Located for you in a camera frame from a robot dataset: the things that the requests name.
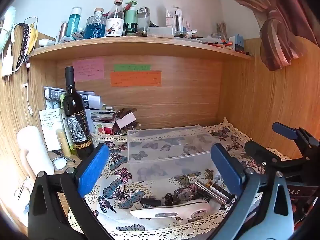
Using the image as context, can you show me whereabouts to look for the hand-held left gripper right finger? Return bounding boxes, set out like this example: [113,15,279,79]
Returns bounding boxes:
[211,143,294,240]

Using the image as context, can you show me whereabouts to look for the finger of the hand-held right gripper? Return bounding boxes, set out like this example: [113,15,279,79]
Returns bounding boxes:
[244,140,304,178]
[272,121,320,157]

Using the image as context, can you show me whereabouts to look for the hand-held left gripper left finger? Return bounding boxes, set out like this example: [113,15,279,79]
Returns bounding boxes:
[27,143,114,240]

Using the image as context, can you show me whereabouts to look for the black and gold tube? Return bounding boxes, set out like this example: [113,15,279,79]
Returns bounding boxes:
[206,181,237,198]

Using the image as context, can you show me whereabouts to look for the clear plastic container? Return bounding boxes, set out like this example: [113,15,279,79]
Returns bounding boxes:
[127,124,218,183]

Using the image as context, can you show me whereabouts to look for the white facial massager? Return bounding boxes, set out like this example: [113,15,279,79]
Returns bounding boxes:
[130,199,211,224]

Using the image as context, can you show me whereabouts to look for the butterfly print lace tablecloth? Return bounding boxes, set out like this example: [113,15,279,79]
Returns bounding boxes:
[67,117,290,240]

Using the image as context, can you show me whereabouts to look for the black pen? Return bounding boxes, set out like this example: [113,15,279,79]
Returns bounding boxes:
[52,150,76,163]

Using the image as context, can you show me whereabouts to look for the yellow-green tube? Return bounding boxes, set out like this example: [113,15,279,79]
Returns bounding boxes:
[55,129,72,157]

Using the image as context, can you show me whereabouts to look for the bowl of dried potpourri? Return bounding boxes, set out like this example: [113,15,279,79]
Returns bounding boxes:
[114,107,142,136]

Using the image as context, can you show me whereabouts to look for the white card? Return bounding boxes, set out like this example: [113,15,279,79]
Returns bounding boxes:
[115,112,137,129]

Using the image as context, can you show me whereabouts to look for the stack of papers and books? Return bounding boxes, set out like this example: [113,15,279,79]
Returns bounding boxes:
[42,86,117,134]

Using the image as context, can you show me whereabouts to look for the white handwritten note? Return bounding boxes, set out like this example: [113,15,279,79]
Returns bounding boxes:
[39,109,63,152]

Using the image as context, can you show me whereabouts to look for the white cylindrical bottle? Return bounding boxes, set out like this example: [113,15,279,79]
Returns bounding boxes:
[17,126,55,178]

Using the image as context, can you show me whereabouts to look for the dark wine bottle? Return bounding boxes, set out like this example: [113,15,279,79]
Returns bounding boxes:
[62,66,95,159]

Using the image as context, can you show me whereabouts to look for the orange sticky note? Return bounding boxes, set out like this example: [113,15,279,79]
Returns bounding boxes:
[110,71,162,88]

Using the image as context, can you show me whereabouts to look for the pink sticky note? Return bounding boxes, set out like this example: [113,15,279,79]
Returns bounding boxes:
[72,57,105,82]

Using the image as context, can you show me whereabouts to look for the blue pencil sharpener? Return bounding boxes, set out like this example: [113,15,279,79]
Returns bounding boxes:
[229,34,245,51]

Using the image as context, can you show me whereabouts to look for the green sticky note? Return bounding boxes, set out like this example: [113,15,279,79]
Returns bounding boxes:
[114,64,151,72]

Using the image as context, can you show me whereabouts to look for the pile of pens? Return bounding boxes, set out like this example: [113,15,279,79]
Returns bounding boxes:
[190,30,236,49]

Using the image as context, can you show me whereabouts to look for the striped brown curtain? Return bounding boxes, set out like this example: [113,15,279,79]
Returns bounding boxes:
[217,0,320,72]

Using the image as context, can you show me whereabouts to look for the glass jar with sticks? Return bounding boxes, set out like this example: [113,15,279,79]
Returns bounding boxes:
[216,22,228,39]

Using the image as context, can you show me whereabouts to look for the wooden shelf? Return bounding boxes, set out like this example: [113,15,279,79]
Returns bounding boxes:
[29,36,253,61]

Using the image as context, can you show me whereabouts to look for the white charger plug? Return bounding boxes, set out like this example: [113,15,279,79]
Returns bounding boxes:
[1,44,14,82]

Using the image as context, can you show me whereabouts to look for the blue glass bottle with cork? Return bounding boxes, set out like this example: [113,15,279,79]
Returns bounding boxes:
[84,7,106,40]

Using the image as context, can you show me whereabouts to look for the silver pink small bottle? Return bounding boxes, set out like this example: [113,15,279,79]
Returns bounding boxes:
[59,22,69,40]

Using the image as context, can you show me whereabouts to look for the yellow cloth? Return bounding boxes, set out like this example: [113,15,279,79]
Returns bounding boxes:
[28,26,38,53]

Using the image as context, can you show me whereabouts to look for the tall teal bottle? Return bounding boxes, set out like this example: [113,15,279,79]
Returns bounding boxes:
[66,7,83,38]

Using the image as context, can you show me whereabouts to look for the clear bottle with cartoon label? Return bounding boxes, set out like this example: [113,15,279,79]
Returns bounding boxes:
[104,0,125,38]

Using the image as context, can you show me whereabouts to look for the white brush box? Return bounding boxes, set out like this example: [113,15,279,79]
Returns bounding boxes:
[147,27,175,38]

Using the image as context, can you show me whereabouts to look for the clear toothbrush case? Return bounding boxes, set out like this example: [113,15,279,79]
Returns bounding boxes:
[166,5,187,36]

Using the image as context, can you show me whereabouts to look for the clear jar with silver lid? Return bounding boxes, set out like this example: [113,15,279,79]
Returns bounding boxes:
[137,7,151,32]

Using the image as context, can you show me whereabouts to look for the green pump bottle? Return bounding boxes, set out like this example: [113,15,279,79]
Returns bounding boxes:
[124,1,139,28]

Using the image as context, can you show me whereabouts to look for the round silver ring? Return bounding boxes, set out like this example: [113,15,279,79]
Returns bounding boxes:
[51,156,67,170]

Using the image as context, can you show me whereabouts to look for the metal wire ring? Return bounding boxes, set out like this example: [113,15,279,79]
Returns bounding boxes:
[14,177,33,201]

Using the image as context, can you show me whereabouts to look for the white charging cable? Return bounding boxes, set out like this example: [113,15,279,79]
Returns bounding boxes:
[24,57,34,117]

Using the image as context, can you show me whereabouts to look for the black bead chain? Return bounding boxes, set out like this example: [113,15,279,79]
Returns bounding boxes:
[15,23,30,71]

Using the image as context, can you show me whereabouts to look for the wire-frame glasses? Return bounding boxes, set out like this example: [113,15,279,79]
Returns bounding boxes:
[24,16,39,28]

